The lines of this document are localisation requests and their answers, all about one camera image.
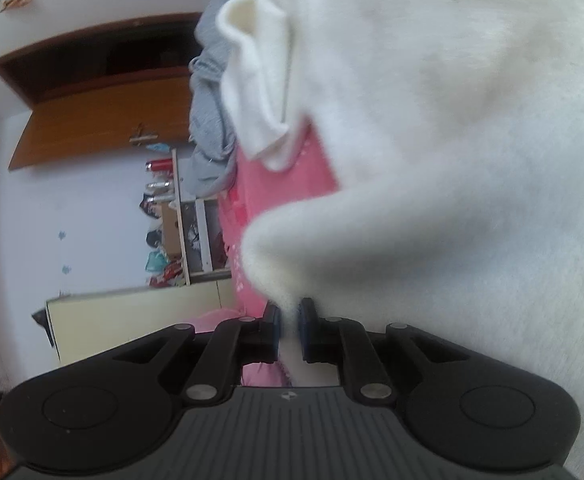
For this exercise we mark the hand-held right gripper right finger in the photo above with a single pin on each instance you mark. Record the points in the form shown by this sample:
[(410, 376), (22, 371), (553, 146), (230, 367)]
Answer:
[(304, 332)]

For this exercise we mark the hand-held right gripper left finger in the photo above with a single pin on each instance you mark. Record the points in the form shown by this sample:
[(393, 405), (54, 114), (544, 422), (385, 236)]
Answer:
[(272, 332)]

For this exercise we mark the white fuzzy sweater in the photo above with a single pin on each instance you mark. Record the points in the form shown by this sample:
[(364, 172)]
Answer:
[(447, 135)]

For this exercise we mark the white shelf unit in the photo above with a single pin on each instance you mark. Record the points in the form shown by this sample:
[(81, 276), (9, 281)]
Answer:
[(199, 240)]

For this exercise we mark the cream cabinet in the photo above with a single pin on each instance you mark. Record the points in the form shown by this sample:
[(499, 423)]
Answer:
[(136, 315)]

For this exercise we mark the pink floral blanket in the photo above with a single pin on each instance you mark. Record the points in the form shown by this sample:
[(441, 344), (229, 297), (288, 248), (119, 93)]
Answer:
[(292, 175)]

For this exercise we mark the red bottle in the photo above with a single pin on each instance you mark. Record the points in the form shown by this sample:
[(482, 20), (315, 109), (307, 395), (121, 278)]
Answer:
[(159, 165)]

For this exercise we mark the grey knit garment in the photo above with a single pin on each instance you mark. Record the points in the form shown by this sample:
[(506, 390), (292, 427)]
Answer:
[(211, 110)]

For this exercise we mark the brown wooden door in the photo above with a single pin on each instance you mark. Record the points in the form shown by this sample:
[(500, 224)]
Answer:
[(101, 110)]

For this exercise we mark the small orange wall ornament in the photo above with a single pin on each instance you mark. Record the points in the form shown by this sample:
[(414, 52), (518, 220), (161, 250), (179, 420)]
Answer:
[(16, 2)]

